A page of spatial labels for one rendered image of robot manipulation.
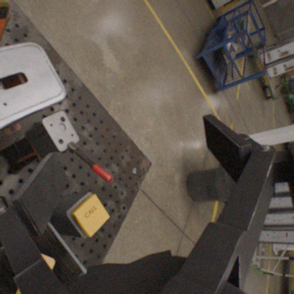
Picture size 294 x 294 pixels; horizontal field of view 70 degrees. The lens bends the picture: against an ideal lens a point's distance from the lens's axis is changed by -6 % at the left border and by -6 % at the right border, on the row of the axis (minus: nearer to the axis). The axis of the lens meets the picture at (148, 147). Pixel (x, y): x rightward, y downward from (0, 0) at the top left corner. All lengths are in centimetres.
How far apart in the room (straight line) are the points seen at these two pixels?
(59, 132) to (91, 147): 49
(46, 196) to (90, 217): 29
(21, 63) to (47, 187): 51
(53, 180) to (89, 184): 82
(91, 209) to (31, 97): 33
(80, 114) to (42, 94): 45
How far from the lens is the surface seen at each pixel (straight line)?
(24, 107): 61
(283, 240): 402
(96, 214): 46
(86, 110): 108
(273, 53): 838
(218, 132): 16
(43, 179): 17
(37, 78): 66
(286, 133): 342
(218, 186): 261
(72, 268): 45
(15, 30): 111
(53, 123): 56
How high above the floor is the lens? 154
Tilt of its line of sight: 41 degrees down
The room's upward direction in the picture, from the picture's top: 74 degrees clockwise
